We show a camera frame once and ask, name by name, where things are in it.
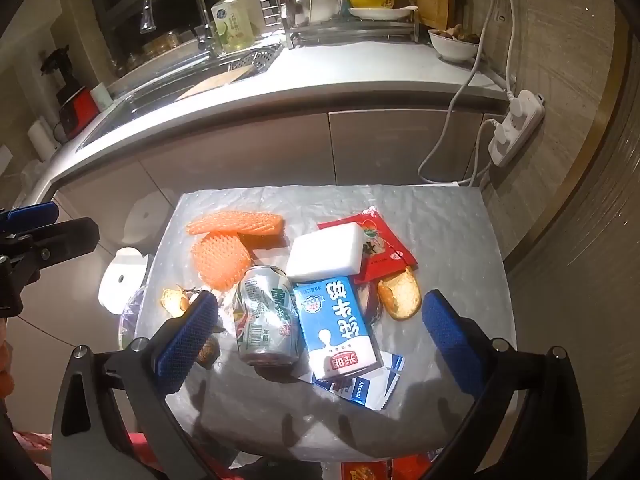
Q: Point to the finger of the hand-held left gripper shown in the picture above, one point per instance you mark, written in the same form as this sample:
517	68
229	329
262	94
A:
30	216
60	240

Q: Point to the thin brown twig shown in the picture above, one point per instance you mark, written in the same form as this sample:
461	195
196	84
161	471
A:
192	291

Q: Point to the white plate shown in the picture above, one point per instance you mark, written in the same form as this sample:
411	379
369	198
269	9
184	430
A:
380	13

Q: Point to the brown chestnut shell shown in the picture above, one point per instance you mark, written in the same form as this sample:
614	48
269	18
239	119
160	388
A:
209	352

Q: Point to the metal dish rack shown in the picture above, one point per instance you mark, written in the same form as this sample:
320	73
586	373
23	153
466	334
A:
270	0

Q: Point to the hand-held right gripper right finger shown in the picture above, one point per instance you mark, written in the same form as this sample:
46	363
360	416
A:
450	347

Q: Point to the white bowl with food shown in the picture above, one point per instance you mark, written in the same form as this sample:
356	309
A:
452	51

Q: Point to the white power strip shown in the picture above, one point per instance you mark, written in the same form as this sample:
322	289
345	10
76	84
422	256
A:
520	125

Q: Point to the steel kitchen sink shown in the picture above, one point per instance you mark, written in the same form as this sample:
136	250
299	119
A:
150	100

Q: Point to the blue white milk carton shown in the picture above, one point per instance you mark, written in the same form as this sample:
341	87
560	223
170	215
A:
335	330

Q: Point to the toasted bread slice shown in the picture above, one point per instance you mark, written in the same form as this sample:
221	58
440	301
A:
400	297

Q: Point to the clear plastic wrapper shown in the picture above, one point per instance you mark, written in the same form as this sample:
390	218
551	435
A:
131	320

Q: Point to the yellow brown peel piece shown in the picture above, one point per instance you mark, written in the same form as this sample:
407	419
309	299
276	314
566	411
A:
172	302

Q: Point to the red printed package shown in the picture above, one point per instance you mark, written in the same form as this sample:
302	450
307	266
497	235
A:
360	470

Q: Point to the round orange foam fruit net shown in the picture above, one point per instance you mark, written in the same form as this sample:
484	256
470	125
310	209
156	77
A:
220	260

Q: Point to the green dish soap bottle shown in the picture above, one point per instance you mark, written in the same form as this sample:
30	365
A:
230	25

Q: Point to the chrome kitchen faucet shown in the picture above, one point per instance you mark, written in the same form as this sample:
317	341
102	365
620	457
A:
200	5

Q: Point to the blue white wipe sachet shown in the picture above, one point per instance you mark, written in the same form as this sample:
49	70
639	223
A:
367	392

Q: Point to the long orange foam fruit net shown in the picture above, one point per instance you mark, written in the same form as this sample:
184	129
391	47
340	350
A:
230	222

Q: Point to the silver green drink can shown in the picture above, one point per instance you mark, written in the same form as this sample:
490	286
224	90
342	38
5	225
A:
265	320

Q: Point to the paper towel roll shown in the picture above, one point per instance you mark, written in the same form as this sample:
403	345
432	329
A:
42	137

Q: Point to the red snack packet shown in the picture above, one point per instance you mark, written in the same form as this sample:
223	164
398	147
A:
387	260

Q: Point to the white cup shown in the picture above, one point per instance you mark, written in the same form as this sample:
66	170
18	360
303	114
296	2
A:
101	96

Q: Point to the red floral cloth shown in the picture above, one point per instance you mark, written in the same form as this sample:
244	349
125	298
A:
32	447

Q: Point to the yellow bowl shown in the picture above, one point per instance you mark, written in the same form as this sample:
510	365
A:
372	0

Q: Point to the beige kitchen cabinet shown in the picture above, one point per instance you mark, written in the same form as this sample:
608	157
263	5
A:
280	145

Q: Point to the purple onion half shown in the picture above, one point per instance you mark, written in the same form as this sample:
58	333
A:
369	301

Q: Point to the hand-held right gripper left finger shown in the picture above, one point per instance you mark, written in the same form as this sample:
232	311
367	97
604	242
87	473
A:
187	345

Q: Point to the glass jar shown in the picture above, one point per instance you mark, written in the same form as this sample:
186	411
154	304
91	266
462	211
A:
162	45

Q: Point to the red black kitchen appliance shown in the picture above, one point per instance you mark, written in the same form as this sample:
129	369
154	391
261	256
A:
75	105

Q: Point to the white round container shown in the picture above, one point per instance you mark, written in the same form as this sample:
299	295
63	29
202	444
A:
120	280

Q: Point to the white sponge block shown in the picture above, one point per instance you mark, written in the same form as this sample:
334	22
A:
325	252

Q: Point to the light wooden board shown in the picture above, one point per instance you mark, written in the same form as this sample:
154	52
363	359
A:
215	82

